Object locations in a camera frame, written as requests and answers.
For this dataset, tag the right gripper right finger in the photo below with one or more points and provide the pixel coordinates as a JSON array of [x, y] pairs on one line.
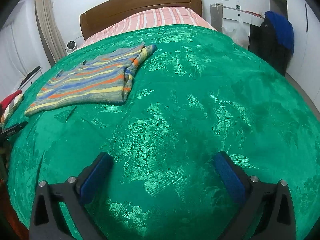
[[272, 201]]

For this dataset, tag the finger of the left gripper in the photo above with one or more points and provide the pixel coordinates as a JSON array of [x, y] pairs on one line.
[[12, 130]]

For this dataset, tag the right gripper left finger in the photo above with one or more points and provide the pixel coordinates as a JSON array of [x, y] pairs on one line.
[[47, 220]]

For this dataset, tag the multicolour striped knit sweater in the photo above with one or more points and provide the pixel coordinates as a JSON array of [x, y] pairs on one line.
[[106, 79]]

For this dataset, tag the black clothes pile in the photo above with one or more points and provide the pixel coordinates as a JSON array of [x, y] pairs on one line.
[[263, 42]]

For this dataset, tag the red white folded garment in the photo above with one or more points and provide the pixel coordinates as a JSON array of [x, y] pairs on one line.
[[9, 105]]

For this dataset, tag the beige curtain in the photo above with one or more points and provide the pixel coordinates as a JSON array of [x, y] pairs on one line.
[[49, 29]]

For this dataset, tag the small white fan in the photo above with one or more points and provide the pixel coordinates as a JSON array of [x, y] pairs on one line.
[[71, 46]]

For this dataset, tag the green patterned bedspread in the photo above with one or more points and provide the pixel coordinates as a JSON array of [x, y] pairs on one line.
[[198, 94]]

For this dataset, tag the pink striped bed sheet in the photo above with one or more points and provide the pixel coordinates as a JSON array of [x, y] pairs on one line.
[[149, 19]]

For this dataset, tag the white plastic bag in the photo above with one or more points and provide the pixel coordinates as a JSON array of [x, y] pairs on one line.
[[238, 34]]

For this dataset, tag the blue garment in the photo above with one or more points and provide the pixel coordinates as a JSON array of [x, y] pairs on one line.
[[283, 29]]

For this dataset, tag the white desk cabinet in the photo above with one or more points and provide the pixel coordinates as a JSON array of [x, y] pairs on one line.
[[226, 18]]

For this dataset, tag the brown wooden headboard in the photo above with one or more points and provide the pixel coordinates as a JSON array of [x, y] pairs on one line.
[[111, 12]]

